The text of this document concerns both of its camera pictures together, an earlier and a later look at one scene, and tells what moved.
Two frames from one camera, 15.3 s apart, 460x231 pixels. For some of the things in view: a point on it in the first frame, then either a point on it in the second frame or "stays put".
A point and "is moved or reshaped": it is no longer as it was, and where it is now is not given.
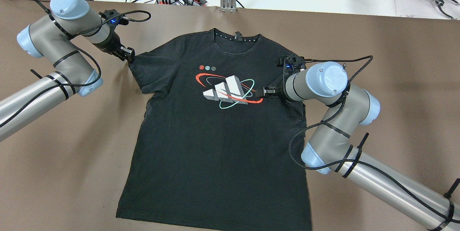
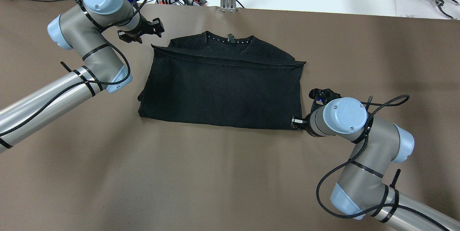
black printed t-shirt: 210,152 is moved or reshaped
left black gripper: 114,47 → 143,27
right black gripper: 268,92 → 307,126
